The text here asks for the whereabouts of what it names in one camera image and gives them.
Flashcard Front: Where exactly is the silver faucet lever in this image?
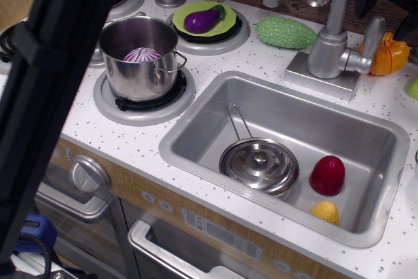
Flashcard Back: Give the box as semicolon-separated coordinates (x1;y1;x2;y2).
338;16;386;74

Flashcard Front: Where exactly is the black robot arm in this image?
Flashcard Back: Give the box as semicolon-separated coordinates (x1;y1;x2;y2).
1;0;417;278

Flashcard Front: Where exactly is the orange toy pumpkin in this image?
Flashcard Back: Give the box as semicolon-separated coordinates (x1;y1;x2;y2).
369;32;410;76

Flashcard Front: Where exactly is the light green toy object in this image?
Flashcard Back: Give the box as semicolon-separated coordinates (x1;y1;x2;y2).
408;75;418;101

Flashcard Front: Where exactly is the silver toy faucet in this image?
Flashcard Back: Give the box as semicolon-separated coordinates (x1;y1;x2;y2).
284;0;359;101

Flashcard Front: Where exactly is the green toy bitter melon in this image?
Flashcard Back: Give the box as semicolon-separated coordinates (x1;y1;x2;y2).
253;16;317;50

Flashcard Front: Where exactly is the silver toy sink basin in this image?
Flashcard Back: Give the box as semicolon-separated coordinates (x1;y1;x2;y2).
159;71;410;248

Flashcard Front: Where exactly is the back right stove burner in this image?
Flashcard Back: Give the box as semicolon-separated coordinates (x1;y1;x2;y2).
167;9;250;56

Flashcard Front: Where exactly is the stove burner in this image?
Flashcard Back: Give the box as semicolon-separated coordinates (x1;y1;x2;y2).
106;0;144;23
93;68;195;127
167;9;250;56

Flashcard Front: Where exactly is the red toy egg shape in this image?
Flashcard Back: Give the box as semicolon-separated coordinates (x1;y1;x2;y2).
309;156;346;196

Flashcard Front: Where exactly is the purple toy eggplant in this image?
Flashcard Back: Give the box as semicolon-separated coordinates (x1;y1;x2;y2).
184;5;226;34

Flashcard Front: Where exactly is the steel saucepan with lid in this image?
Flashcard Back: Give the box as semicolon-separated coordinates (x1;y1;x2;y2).
218;104;300;201

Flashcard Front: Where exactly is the green plate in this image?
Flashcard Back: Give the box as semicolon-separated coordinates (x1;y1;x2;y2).
172;1;237;37

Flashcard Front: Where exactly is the yellow toy corn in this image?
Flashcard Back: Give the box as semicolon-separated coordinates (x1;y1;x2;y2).
310;201;340;226

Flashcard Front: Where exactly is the purple white toy onion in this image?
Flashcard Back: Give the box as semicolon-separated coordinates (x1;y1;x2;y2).
123;47;161;62

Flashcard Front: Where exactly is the back left stove burner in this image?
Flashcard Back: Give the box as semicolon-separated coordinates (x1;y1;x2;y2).
106;0;144;23

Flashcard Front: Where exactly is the front right stove burner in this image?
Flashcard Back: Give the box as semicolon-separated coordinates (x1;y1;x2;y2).
93;68;195;127

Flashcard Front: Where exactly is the steel stock pot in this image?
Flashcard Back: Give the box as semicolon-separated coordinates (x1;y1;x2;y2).
99;16;187;101

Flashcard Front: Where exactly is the grey stove knob middle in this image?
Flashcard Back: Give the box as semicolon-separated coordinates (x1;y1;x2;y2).
88;44;105;69

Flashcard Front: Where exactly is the silver oven dial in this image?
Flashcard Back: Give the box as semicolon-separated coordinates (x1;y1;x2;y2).
69;154;110;193

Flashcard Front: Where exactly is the blue clamp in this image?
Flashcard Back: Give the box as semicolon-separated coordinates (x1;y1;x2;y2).
14;213;57;253

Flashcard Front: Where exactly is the silver dishwasher door handle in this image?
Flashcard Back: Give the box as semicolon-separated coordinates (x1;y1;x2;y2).
128;220;243;279

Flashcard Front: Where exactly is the silver oven door handle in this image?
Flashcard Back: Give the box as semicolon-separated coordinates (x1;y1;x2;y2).
36;182;110;224

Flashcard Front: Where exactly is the black braided cable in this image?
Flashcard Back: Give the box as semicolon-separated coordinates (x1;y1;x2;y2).
18;231;55;279

